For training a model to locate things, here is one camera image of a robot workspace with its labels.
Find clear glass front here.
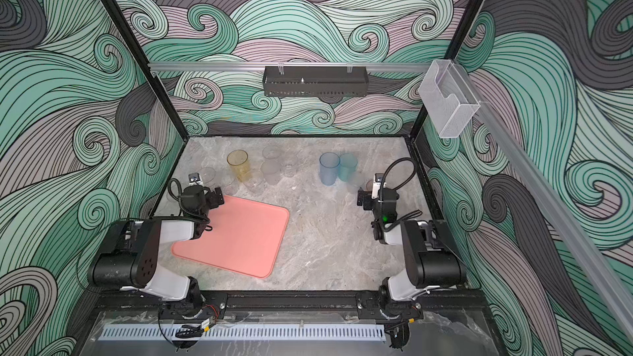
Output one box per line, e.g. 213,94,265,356
244,171,265,195

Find aluminium rail right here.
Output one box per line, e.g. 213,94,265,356
477,102,632,340

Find green plastic cup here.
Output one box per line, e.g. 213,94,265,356
338,153,358,182

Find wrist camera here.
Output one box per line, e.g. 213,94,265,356
372,172,384,199
188,172,203,186

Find white slotted cable duct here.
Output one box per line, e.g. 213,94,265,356
97,323,386,342

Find clear acrylic wall holder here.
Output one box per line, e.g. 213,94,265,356
418,59,481,138

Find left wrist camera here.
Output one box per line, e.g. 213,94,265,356
188,172,203,186

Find pink tray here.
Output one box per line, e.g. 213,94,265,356
171,196,290,279

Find black perforated wall shelf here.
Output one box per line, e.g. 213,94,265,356
262,66,369,98

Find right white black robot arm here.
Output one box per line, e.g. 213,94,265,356
357,189,467,308

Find aluminium rail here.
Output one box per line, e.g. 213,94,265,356
477,102,632,340
148,61,430,74

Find aluminium rail back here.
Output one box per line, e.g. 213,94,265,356
148,61,430,74

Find small clear faceted glass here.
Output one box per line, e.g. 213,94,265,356
281,154,298,178

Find yellow plastic cup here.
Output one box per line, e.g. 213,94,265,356
227,149,252,183

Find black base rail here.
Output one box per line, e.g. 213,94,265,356
98,288,488,312

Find blue plastic cup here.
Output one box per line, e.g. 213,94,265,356
319,152,341,186

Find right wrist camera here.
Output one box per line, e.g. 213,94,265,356
372,172,384,199

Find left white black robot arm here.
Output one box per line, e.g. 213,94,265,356
87,185,224,310

